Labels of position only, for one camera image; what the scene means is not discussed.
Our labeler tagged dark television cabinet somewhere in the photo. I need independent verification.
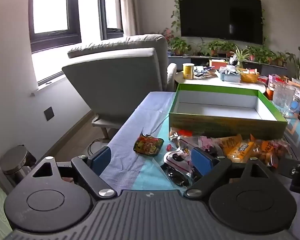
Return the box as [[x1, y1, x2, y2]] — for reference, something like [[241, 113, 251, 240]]
[[168, 55, 288, 77]]

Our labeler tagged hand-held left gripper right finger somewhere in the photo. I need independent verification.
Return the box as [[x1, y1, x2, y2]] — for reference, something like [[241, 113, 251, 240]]
[[184, 147, 274, 202]]

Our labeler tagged grey blue tray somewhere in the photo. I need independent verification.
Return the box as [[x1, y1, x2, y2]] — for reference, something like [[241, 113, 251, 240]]
[[215, 69, 241, 83]]

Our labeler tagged green cardboard box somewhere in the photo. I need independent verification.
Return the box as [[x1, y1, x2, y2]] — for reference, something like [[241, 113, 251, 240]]
[[169, 83, 288, 140]]

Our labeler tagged yellow red printed snack bag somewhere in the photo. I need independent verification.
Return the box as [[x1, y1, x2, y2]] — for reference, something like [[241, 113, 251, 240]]
[[133, 133, 164, 157]]

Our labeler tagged yellow woven basket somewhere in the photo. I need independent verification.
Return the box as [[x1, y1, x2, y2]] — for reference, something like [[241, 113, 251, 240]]
[[240, 71, 260, 82]]

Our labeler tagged heap of assorted packages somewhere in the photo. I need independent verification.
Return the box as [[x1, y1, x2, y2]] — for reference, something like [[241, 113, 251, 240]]
[[259, 74, 300, 110]]

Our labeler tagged grey armchair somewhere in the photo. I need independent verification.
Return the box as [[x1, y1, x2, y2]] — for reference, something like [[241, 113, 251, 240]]
[[62, 34, 177, 140]]

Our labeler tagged tall plant in white pot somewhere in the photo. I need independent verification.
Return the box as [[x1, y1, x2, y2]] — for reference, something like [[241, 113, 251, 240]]
[[286, 45, 300, 85]]

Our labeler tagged black floor cable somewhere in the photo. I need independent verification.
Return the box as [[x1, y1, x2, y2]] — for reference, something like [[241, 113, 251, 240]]
[[87, 137, 108, 157]]

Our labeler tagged yellow can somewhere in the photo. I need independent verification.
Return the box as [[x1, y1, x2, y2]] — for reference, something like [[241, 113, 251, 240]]
[[182, 63, 195, 80]]

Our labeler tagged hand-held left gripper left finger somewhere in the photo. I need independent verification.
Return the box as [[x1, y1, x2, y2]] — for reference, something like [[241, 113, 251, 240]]
[[31, 146, 117, 201]]

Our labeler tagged red flower decoration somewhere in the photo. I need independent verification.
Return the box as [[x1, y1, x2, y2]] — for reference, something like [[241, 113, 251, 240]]
[[162, 27, 174, 43]]

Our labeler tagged row of potted plants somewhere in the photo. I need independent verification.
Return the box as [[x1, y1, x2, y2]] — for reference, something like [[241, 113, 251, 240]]
[[169, 36, 288, 67]]

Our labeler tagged orange box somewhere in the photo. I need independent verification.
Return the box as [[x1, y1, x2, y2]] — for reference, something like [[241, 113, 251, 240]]
[[209, 59, 229, 70]]

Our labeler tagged spider plant in vase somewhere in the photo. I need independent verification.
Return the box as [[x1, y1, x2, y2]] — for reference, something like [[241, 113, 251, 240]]
[[229, 45, 252, 69]]

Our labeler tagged black wall television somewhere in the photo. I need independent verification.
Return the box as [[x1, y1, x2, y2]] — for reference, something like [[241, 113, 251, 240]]
[[178, 0, 263, 45]]

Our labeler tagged black wall socket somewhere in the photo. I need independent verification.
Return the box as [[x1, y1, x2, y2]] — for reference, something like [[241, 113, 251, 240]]
[[43, 107, 55, 121]]

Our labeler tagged pile of snack packets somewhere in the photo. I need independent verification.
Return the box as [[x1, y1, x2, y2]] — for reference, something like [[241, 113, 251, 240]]
[[161, 127, 294, 188]]

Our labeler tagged black framed window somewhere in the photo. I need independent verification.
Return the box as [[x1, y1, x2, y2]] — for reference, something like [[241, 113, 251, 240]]
[[27, 0, 82, 53], [97, 0, 124, 40]]

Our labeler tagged pale curtain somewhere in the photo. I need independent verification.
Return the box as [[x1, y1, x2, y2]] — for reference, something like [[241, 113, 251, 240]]
[[119, 0, 137, 37]]

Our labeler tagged metal trash bin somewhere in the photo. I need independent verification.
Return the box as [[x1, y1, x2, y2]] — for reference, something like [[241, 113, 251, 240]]
[[0, 144, 37, 183]]

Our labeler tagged round white table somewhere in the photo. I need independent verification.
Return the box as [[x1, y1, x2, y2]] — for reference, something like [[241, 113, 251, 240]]
[[176, 67, 267, 94]]

